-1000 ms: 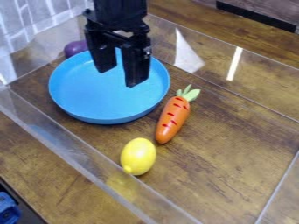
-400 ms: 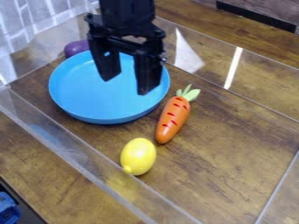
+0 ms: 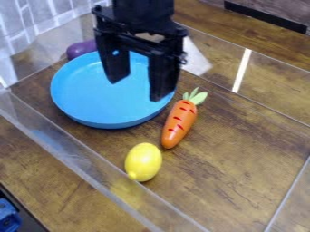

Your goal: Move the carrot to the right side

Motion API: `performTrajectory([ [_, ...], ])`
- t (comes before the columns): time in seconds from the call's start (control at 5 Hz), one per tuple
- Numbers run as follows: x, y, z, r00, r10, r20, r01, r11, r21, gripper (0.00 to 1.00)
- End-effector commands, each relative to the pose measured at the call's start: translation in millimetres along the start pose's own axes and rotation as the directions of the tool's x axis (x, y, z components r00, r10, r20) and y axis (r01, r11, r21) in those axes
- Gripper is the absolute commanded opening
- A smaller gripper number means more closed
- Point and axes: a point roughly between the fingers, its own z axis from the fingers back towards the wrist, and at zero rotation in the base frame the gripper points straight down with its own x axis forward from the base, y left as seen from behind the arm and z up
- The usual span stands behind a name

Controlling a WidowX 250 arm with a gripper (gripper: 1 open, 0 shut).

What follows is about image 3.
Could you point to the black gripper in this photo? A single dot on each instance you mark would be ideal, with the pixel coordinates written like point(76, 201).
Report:
point(139, 26)

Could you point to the orange toy carrot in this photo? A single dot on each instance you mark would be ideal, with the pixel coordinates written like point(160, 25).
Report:
point(182, 117)

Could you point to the yellow toy lemon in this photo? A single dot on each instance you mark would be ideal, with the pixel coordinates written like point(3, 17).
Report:
point(143, 162)

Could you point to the purple toy eggplant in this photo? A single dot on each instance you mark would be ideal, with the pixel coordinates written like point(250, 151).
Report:
point(80, 48)

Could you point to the blue plastic plate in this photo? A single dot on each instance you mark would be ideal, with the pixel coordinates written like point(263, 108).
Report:
point(102, 104)

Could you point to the clear acrylic barrier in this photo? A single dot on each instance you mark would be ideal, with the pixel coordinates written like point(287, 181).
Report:
point(237, 177)

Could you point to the blue object at corner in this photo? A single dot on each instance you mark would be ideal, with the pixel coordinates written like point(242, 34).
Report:
point(10, 217)

